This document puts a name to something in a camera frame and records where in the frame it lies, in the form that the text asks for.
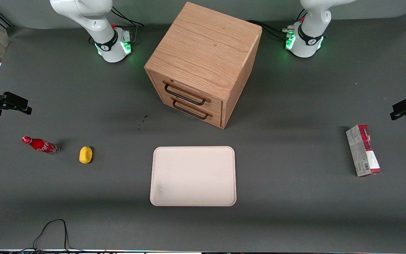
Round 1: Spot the beige rectangular tray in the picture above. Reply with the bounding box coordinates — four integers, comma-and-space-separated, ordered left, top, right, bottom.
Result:
150, 146, 237, 207

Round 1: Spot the red and grey carton box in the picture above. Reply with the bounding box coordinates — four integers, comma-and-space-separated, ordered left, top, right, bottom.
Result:
346, 124, 382, 177

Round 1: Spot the red coke bottle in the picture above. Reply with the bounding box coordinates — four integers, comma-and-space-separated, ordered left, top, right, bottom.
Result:
21, 136, 60, 156

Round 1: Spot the black arm base cable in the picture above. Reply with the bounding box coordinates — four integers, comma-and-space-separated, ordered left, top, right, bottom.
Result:
247, 20, 295, 40
111, 6, 144, 43

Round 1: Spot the yellow lemon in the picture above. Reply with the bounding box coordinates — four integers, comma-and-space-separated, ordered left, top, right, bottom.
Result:
79, 146, 93, 164

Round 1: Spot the black metal drawer handle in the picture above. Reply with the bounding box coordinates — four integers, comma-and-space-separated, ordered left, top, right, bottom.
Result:
172, 98, 213, 120
163, 81, 211, 106

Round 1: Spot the black right arm base cable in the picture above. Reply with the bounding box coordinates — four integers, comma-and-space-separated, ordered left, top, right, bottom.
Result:
111, 6, 144, 43

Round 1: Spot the wooden two-drawer cabinet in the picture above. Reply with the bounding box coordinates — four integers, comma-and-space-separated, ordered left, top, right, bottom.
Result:
144, 2, 263, 129

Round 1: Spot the thin black looped cable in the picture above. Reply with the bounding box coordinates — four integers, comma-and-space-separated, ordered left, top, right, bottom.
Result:
20, 219, 84, 253

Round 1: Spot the black left arm base cable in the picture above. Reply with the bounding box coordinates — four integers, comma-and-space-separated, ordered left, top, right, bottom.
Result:
247, 20, 295, 40

